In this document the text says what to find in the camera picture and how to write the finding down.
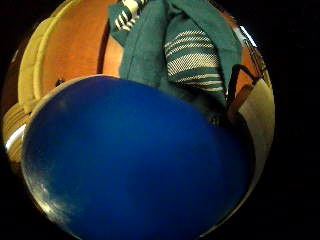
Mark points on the metal rack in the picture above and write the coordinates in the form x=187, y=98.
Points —
x=255, y=53

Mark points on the the person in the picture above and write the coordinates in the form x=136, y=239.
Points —
x=146, y=50

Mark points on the orange wooden door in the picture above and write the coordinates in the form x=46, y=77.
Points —
x=78, y=50

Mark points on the yellow door frame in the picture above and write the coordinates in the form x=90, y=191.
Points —
x=30, y=73

